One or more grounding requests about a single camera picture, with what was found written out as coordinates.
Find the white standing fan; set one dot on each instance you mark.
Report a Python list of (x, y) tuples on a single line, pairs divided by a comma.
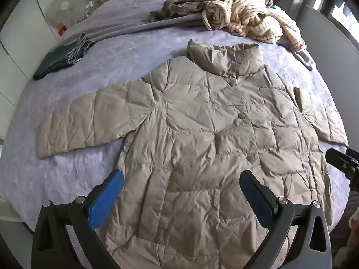
[(61, 7)]

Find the window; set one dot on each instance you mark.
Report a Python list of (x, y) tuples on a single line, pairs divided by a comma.
[(336, 2)]

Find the dark teal folded garment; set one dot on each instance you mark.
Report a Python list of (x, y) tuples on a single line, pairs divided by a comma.
[(53, 61)]

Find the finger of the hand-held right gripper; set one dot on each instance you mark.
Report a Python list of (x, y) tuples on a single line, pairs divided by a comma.
[(338, 157)]

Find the brown grey fleece garment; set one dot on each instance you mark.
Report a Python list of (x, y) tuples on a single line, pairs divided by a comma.
[(190, 7)]

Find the beige quilted down jacket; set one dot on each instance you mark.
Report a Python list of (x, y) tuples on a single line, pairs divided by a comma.
[(196, 145)]

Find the small white object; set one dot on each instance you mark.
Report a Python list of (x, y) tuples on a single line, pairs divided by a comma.
[(89, 4)]

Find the cream striped fleece robe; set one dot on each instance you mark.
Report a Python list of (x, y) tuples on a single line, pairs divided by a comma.
[(252, 19)]

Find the grey fringed scarf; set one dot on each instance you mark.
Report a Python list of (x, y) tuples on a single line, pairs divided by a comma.
[(80, 46)]

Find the purple embossed bed blanket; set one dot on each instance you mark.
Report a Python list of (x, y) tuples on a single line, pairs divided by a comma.
[(126, 53)]

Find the white wardrobe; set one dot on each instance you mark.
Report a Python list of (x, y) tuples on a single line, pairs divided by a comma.
[(25, 33)]

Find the small orange box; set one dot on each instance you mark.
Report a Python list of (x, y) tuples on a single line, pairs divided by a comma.
[(62, 29)]

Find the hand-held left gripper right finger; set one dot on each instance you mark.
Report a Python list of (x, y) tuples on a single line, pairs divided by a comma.
[(256, 199)]

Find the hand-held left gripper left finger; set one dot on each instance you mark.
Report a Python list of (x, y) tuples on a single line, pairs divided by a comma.
[(106, 199)]

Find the grey fleece throw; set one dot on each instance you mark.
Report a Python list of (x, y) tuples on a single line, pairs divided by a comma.
[(168, 23)]

